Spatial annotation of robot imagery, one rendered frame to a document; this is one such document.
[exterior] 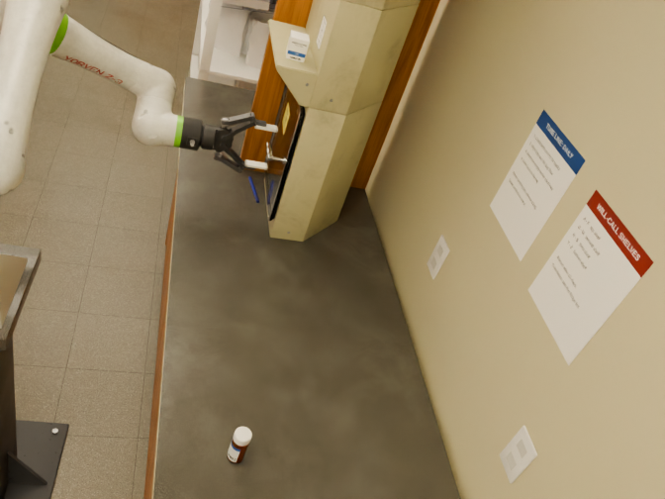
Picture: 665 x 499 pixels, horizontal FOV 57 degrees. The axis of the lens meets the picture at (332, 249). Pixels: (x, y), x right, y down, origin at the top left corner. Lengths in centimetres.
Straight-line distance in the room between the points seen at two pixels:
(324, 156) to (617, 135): 86
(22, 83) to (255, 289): 79
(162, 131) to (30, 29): 47
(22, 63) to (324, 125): 76
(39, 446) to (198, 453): 117
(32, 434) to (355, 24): 181
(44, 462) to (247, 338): 108
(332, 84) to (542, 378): 92
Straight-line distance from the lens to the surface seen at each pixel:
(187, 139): 185
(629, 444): 119
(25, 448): 253
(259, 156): 225
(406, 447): 160
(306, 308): 179
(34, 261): 179
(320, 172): 185
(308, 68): 171
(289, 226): 196
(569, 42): 149
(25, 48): 155
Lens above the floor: 216
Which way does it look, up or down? 37 degrees down
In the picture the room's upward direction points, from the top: 21 degrees clockwise
